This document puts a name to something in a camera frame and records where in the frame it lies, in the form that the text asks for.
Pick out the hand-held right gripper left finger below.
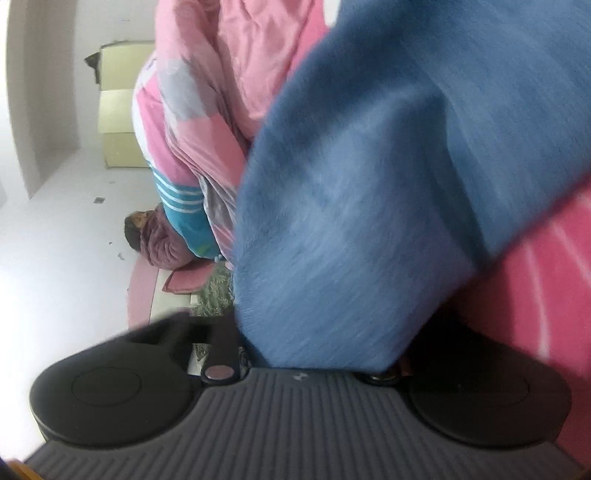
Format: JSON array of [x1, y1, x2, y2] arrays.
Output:
[[124, 311, 252, 385]]

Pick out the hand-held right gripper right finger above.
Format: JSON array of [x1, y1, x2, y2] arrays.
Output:
[[358, 323, 462, 387]]

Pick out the blue jeans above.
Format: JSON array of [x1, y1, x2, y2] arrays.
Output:
[[231, 0, 591, 374]]

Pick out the green leaf pillow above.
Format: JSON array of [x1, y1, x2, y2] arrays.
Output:
[[188, 263, 237, 374]]

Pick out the pink pillow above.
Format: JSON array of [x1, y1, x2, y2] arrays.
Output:
[[161, 265, 209, 294]]

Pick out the pink white headboard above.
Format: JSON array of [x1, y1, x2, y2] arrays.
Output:
[[127, 258, 195, 328]]

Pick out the teal striped blanket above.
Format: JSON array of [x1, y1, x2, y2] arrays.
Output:
[[150, 168, 222, 261]]

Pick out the cream wardrobe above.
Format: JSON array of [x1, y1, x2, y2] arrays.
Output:
[[85, 41, 155, 169]]

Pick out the pink grey floral duvet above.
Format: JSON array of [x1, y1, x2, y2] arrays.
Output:
[[131, 0, 338, 273]]

